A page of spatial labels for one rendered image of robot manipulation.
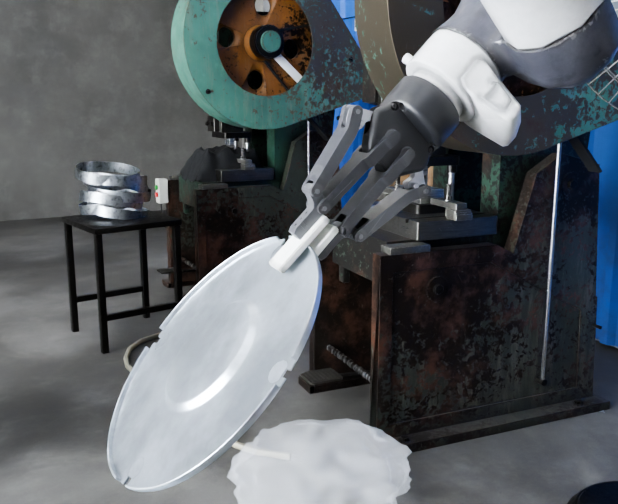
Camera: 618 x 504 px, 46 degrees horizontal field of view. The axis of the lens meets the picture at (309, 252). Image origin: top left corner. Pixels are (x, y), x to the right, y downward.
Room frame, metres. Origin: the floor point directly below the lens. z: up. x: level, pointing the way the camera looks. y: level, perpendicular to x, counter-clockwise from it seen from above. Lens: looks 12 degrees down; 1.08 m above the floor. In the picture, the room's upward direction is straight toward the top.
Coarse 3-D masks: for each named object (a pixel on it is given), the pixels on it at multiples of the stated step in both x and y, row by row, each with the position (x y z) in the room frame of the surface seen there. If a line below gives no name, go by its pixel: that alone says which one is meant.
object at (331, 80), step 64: (192, 0) 3.41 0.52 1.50; (320, 0) 3.72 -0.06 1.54; (192, 64) 3.40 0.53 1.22; (256, 64) 3.63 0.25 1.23; (320, 64) 3.72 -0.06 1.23; (256, 128) 3.55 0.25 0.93; (320, 128) 3.79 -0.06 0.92; (192, 192) 3.85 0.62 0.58; (256, 192) 3.77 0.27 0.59; (192, 256) 4.10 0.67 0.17
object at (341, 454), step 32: (256, 448) 1.79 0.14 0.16; (288, 448) 1.75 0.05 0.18; (320, 448) 1.73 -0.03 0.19; (352, 448) 1.77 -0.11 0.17; (384, 448) 1.82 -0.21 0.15; (256, 480) 1.68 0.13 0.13; (288, 480) 1.66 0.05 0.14; (320, 480) 1.65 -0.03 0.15; (352, 480) 1.64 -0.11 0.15; (384, 480) 1.67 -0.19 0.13
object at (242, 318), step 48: (240, 288) 0.74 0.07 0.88; (288, 288) 0.67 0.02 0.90; (192, 336) 0.72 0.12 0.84; (240, 336) 0.65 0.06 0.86; (288, 336) 0.61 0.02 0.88; (144, 384) 0.73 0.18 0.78; (192, 384) 0.65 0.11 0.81; (240, 384) 0.60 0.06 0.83; (144, 432) 0.66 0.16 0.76; (192, 432) 0.60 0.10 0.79; (240, 432) 0.54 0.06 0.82; (144, 480) 0.59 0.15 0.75
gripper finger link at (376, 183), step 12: (408, 156) 0.73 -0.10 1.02; (372, 168) 0.75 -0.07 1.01; (396, 168) 0.73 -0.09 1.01; (372, 180) 0.73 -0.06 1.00; (384, 180) 0.72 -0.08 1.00; (360, 192) 0.73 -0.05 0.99; (372, 192) 0.72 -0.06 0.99; (348, 204) 0.73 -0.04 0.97; (360, 204) 0.72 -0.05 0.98; (372, 204) 0.72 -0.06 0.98; (336, 216) 0.73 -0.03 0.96; (348, 216) 0.71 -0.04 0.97; (360, 216) 0.72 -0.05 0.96; (348, 228) 0.71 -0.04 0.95
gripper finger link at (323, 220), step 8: (320, 224) 0.70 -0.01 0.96; (312, 232) 0.70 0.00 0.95; (288, 240) 0.72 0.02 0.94; (296, 240) 0.70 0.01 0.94; (304, 240) 0.69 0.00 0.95; (312, 240) 0.70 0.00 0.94; (288, 248) 0.70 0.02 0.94; (296, 248) 0.69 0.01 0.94; (304, 248) 0.69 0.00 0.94; (280, 256) 0.70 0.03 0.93; (288, 256) 0.69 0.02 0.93; (296, 256) 0.69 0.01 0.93; (272, 264) 0.70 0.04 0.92; (280, 264) 0.69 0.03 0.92; (288, 264) 0.69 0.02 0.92
